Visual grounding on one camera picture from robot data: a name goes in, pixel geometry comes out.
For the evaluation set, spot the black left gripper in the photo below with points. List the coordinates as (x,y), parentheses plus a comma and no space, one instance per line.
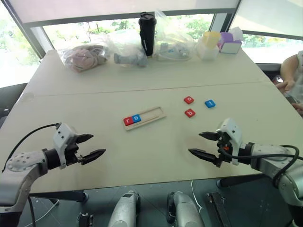
(72,153)

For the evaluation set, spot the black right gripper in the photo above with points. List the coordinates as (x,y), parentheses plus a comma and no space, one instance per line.
(223,151)

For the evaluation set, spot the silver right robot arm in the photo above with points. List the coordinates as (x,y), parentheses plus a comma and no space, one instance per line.
(274,165)

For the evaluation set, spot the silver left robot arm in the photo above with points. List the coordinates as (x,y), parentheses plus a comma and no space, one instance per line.
(19,170)

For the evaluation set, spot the red letter tile b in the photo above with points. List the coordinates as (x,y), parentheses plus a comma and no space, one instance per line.
(190,112)

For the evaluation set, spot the blue letter tile t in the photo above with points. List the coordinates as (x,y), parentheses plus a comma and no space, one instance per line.
(210,103)

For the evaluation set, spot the red letter tile r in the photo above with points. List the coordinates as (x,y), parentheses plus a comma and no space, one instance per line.
(128,121)

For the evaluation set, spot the red letter tile o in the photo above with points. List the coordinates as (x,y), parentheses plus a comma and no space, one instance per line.
(189,100)

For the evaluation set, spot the blue letter tile o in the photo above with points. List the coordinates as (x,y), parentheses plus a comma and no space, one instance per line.
(136,118)

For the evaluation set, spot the wooden letter tray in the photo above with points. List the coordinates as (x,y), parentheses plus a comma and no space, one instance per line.
(144,118)

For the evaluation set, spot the silver right robot leg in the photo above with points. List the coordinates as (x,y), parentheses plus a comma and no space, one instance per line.
(183,209)

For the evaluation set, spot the silver robot leg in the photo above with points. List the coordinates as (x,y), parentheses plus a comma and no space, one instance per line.
(124,209)
(183,209)

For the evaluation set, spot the silver left robot leg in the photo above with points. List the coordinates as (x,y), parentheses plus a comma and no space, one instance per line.
(124,209)

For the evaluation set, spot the small black floor box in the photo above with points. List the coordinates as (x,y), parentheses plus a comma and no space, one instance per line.
(84,218)

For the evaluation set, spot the plastic bag with pink plush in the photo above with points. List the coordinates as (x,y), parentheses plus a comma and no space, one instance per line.
(82,58)

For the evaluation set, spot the yellow and white box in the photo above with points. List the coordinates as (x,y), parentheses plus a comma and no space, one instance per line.
(208,45)

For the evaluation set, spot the plastic bag with grey tool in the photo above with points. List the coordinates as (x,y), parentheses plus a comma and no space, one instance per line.
(129,52)

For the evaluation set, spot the purple tissue box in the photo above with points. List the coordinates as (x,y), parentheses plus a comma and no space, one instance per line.
(230,41)

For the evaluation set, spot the clear plastic bag with parts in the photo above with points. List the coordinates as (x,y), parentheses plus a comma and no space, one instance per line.
(174,40)

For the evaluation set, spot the seated person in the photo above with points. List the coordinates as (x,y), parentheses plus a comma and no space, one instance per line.
(293,71)

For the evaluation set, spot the black travel tumbler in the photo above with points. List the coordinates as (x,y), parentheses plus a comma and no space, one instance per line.
(147,33)

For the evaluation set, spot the white roller blind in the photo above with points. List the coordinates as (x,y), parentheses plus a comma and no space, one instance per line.
(270,16)
(123,9)

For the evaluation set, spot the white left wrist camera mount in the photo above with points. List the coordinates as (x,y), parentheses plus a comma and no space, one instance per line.
(62,139)

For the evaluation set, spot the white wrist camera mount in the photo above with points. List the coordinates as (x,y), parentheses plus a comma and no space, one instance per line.
(62,139)
(233,139)

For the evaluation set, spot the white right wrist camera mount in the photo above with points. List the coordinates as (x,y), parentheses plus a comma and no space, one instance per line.
(233,139)

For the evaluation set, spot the black table leg frame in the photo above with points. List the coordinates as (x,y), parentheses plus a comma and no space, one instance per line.
(239,180)
(64,195)

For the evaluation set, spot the black metal floor bracket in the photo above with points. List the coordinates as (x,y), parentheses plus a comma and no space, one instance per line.
(216,209)

